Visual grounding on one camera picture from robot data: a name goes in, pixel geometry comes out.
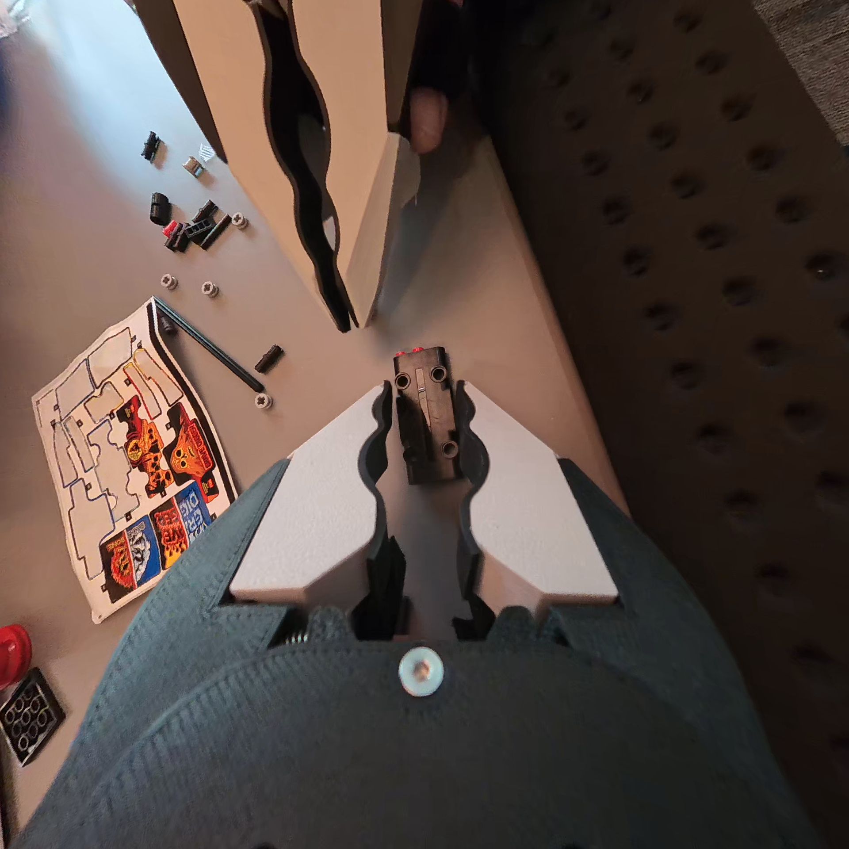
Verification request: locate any sticker sheet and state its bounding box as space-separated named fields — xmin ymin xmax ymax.
xmin=31 ymin=295 xmax=240 ymax=626

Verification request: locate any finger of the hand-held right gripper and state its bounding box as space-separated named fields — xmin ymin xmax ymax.
xmin=287 ymin=0 xmax=427 ymax=330
xmin=134 ymin=0 xmax=354 ymax=334

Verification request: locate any red toy wheel hub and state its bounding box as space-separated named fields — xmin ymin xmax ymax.
xmin=0 ymin=623 xmax=33 ymax=691

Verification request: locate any long black toy axle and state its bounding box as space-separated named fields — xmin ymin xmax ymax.
xmin=153 ymin=297 xmax=266 ymax=394

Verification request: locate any grey desk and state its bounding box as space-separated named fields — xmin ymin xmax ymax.
xmin=0 ymin=0 xmax=631 ymax=817

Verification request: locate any person's right hand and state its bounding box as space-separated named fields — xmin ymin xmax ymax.
xmin=407 ymin=88 xmax=449 ymax=155

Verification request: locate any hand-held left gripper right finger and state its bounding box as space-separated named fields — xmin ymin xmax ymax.
xmin=453 ymin=380 xmax=621 ymax=641

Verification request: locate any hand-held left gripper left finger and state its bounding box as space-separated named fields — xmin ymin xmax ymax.
xmin=229 ymin=381 xmax=409 ymax=641

